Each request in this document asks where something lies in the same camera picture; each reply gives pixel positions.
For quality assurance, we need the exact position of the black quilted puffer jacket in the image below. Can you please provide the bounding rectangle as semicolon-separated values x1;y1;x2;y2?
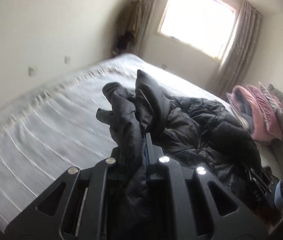
96;70;270;239

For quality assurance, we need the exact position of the pink velvet pillow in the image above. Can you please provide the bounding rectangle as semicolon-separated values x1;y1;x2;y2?
247;85;283;142

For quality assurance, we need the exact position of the grey pink pillow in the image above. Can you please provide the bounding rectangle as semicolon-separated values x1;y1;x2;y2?
259;82;283;133

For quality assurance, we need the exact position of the pink grey folded blanket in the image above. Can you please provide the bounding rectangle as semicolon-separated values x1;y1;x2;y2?
227;85;272;142

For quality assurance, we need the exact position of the right grey curtain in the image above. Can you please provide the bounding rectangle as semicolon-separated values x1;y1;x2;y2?
208;0;262;100

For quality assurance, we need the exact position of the grey curtain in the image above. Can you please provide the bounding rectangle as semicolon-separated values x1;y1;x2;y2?
208;0;262;100
133;0;157;57

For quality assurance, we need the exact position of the hanging beige coat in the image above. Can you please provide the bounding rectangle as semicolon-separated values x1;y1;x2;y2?
112;0;143;56

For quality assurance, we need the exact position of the bright window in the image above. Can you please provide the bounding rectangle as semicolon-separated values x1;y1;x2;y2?
157;0;236;61

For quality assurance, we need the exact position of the left grey curtain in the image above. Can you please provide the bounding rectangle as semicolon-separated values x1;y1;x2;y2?
133;0;157;57

